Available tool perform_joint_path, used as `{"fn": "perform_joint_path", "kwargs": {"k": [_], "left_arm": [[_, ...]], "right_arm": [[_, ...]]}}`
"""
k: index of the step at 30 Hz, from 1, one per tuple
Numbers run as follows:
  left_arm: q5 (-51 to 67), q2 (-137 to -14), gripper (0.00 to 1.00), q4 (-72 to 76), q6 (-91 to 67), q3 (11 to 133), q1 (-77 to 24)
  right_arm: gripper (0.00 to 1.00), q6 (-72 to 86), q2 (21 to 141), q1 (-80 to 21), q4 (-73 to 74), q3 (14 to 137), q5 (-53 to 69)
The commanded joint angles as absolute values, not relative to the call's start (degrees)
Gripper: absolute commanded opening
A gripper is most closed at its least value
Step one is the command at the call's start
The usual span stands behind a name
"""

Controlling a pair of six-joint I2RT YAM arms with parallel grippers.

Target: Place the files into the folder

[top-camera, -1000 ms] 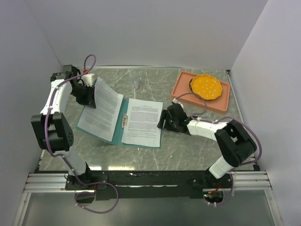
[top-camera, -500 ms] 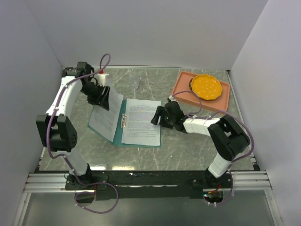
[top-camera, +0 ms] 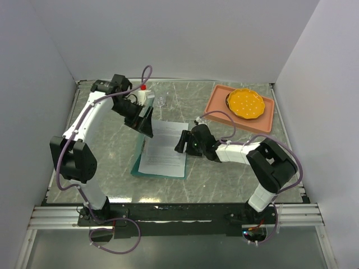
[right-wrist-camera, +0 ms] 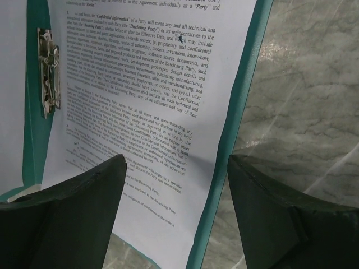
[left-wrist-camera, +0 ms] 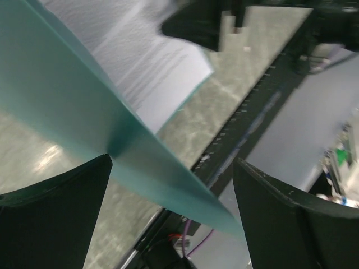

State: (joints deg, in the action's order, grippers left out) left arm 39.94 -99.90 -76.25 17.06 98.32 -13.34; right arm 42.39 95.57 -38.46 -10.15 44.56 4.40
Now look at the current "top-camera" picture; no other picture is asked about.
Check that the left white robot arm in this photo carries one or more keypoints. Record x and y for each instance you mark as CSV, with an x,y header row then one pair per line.
x,y
71,153

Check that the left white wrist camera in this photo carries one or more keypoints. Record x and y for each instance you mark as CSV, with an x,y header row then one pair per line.
x,y
142,94

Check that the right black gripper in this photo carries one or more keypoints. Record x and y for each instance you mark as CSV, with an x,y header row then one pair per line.
x,y
180,147

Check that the clear glass cup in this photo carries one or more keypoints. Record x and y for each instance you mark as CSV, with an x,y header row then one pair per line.
x,y
160,99

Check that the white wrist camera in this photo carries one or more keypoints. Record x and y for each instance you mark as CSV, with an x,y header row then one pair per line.
x,y
198,121
142,94

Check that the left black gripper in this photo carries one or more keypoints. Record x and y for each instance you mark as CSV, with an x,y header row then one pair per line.
x,y
145,124

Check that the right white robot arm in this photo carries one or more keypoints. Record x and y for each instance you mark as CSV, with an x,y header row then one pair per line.
x,y
276,167

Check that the printed paper sheet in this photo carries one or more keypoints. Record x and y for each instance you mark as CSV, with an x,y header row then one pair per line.
x,y
165,151

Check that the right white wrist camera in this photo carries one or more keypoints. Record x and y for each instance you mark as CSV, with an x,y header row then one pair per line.
x,y
198,121

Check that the teal file folder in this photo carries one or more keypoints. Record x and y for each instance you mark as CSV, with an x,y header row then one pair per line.
x,y
140,157

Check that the aluminium frame rail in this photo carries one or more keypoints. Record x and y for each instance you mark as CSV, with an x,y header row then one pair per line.
x,y
65,217

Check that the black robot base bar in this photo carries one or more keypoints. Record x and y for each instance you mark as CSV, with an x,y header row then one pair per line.
x,y
176,219

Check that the orange dotted plate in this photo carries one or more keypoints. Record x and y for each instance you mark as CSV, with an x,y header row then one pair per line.
x,y
245,103

